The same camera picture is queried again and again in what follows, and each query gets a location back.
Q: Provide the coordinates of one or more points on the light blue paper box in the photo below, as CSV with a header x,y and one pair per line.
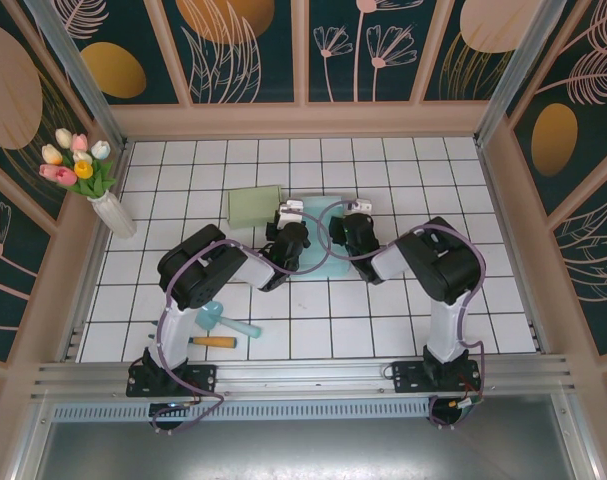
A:
x,y
323,260

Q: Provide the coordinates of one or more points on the light green paper box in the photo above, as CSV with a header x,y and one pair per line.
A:
x,y
250,207

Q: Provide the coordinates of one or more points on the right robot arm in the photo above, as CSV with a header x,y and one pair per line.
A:
x,y
443,260

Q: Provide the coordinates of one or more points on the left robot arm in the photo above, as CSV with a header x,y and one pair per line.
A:
x,y
198,270

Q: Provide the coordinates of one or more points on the light blue plastic trowel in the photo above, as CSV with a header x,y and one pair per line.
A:
x,y
210,315

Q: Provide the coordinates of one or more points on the white ribbed vase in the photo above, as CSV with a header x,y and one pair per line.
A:
x,y
114,217

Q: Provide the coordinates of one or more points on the artificial tulip bouquet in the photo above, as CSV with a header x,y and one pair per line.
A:
x,y
80,165

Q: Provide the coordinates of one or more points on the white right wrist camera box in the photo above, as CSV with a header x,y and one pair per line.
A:
x,y
361,205

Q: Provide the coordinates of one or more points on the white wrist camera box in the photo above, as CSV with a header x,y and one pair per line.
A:
x,y
361,205
290,210

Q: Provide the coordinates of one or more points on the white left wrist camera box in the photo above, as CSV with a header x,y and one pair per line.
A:
x,y
290,210

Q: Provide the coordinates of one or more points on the long aluminium mounting rail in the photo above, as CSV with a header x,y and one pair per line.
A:
x,y
303,372

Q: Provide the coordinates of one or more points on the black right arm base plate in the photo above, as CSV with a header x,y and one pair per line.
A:
x,y
408,377

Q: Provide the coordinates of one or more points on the aluminium side rail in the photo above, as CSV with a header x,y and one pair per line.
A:
x,y
97,260
510,250

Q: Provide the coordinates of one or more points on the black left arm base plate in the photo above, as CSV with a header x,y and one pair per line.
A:
x,y
203,377

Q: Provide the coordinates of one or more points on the aluminium corner post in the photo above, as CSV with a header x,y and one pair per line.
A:
x,y
513,70
78,65

